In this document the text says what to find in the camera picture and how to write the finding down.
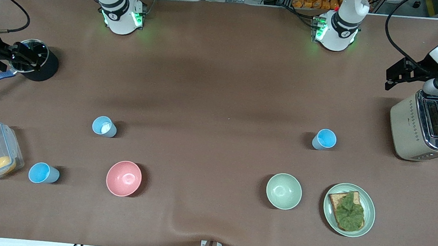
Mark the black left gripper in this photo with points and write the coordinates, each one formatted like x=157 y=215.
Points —
x=421 y=65

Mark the blue plastic cup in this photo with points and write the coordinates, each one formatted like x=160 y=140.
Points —
x=42 y=173
x=322 y=140

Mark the blue cup with white tissue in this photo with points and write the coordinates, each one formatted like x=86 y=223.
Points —
x=109 y=129

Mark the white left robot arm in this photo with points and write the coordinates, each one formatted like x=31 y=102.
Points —
x=336 y=32

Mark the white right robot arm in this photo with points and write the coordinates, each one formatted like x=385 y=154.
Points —
x=119 y=15

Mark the glass pot lid blue knob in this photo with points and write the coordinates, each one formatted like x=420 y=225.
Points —
x=40 y=50

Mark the beige and chrome toaster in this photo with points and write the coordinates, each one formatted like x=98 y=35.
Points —
x=405 y=127

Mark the crumpled white tissue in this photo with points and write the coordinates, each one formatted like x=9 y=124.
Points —
x=104 y=129

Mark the yellow round food piece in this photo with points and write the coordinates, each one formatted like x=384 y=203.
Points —
x=2 y=164

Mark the pale green plate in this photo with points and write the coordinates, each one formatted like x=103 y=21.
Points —
x=370 y=211

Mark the toast slice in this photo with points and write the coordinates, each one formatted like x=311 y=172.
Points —
x=334 y=200

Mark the green lettuce leaf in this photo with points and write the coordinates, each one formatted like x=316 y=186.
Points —
x=350 y=213

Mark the pink bowl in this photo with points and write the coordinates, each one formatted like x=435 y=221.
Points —
x=123 y=179

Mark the pale green bowl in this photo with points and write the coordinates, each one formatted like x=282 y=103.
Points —
x=283 y=191

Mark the brown table cover mat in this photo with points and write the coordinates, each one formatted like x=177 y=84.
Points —
x=216 y=158

